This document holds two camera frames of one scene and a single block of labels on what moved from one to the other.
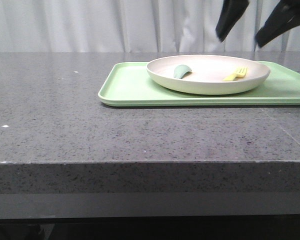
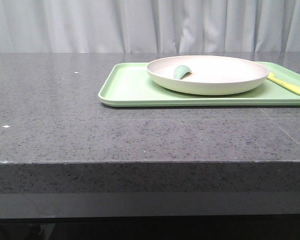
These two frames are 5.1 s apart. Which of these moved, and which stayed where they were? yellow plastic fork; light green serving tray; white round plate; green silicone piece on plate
Moved: yellow plastic fork
Stayed: white round plate; green silicone piece on plate; light green serving tray
